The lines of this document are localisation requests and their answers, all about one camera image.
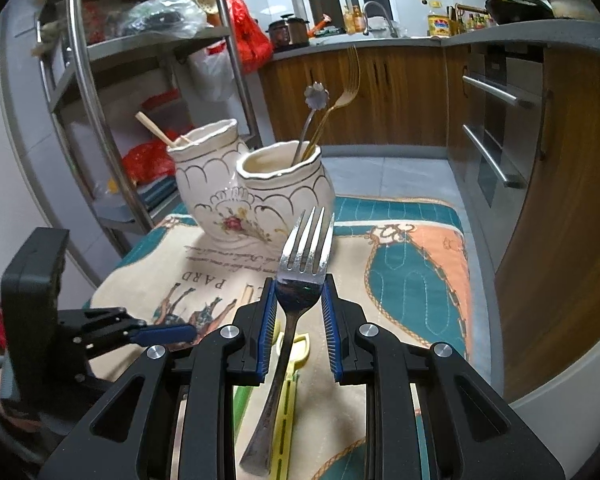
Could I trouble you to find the silver steel fork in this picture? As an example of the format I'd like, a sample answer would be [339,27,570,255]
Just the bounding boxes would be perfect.
[240,207,335,477]

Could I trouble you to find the yellow green plastic spoon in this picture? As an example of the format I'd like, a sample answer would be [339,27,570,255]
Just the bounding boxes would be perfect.
[268,333,311,480]

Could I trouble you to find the silver flower-handled spoon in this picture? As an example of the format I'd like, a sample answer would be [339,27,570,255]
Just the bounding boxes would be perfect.
[291,81,329,166]

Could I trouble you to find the wooden chopstick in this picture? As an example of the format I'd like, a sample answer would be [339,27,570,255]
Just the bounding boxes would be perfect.
[135,112,190,148]

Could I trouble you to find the kitchen faucet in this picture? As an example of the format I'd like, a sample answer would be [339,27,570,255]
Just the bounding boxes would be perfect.
[363,1,399,38]

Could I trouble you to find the person's left hand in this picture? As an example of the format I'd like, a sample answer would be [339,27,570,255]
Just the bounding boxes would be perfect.
[0,367,42,434]

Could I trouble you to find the printed horse table mat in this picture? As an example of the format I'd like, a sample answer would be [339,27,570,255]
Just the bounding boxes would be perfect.
[90,196,471,479]

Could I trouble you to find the white ceramic double utensil holder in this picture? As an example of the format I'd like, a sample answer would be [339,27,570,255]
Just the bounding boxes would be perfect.
[166,118,335,252]

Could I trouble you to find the built-in steel oven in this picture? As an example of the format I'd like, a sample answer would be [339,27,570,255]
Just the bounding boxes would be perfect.
[460,41,546,212]

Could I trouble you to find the wooden base cabinets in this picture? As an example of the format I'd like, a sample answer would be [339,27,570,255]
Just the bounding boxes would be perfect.
[260,46,600,401]

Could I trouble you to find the white plastic bag hanging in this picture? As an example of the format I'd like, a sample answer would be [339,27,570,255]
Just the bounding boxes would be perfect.
[187,41,234,102]

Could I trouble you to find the red plastic bag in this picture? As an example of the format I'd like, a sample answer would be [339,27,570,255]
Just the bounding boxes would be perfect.
[226,0,274,74]

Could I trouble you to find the dark rice cooker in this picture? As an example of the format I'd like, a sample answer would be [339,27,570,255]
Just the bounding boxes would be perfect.
[268,14,310,52]

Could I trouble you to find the metal shelving rack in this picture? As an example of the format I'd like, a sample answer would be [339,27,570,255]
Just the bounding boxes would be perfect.
[34,0,235,254]

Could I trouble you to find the yellow tin can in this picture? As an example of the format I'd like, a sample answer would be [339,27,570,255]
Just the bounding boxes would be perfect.
[427,14,452,38]

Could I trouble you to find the clear plastic bag on shelf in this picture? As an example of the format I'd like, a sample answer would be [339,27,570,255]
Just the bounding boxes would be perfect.
[117,0,208,39]

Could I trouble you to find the black wok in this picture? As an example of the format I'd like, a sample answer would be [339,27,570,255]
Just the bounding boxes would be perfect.
[486,0,554,25]

